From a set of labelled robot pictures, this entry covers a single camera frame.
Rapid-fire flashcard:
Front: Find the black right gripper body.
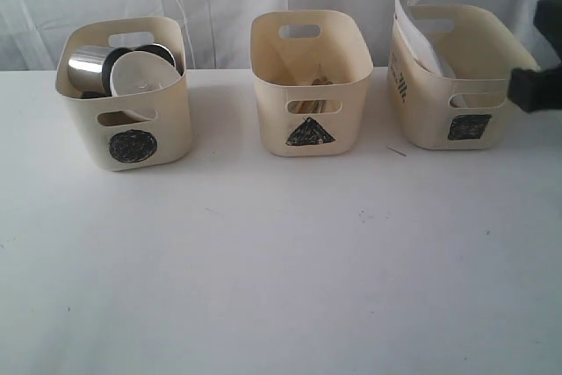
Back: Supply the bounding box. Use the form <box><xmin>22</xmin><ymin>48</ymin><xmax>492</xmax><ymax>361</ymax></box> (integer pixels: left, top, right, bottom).
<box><xmin>533</xmin><ymin>0</ymin><xmax>562</xmax><ymax>66</ymax></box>

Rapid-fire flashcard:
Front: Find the white square plate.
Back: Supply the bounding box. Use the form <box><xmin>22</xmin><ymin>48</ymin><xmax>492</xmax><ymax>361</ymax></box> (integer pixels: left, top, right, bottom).
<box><xmin>394</xmin><ymin>0</ymin><xmax>456</xmax><ymax>79</ymax></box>

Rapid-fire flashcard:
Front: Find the dark wooden chopstick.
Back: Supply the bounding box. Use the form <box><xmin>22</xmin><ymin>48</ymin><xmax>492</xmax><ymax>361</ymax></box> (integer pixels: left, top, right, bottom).
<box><xmin>310</xmin><ymin>76</ymin><xmax>333</xmax><ymax>86</ymax></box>

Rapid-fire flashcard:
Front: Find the stainless steel bowl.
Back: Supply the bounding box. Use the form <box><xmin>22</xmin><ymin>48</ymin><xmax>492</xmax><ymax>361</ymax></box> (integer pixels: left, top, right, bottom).
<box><xmin>134</xmin><ymin>43</ymin><xmax>177</xmax><ymax>69</ymax></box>

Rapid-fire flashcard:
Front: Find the white plastic bowl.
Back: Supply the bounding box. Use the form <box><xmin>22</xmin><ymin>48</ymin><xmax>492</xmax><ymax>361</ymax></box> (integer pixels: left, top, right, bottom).
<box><xmin>109</xmin><ymin>50</ymin><xmax>190</xmax><ymax>123</ymax></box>

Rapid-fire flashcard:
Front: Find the light wooden chopstick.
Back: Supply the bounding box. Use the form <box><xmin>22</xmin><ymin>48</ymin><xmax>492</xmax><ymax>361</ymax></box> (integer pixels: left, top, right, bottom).
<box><xmin>310</xmin><ymin>64</ymin><xmax>325</xmax><ymax>83</ymax></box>

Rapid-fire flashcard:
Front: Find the stainless steel table knife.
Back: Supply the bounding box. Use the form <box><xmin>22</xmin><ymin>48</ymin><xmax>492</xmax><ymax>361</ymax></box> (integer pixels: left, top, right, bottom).
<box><xmin>287</xmin><ymin>100</ymin><xmax>327</xmax><ymax>114</ymax></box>

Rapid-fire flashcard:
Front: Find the cream bin with square mark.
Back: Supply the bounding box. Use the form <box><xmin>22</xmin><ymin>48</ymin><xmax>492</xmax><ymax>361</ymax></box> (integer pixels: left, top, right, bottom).
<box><xmin>386</xmin><ymin>4</ymin><xmax>538</xmax><ymax>150</ymax></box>

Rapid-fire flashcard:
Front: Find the small thin pin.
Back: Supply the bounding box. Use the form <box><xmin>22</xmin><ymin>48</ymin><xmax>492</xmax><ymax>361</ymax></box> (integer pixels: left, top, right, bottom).
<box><xmin>385</xmin><ymin>146</ymin><xmax>407</xmax><ymax>157</ymax></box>

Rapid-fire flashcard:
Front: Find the cream bin with triangle mark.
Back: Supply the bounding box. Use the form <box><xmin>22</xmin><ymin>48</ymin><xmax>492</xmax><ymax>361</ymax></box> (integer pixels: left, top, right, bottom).
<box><xmin>250</xmin><ymin>10</ymin><xmax>373</xmax><ymax>156</ymax></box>

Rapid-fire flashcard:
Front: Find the cream bin with circle mark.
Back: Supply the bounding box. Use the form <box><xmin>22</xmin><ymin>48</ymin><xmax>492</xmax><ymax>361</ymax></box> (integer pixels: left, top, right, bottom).
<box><xmin>55</xmin><ymin>17</ymin><xmax>192</xmax><ymax>171</ymax></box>

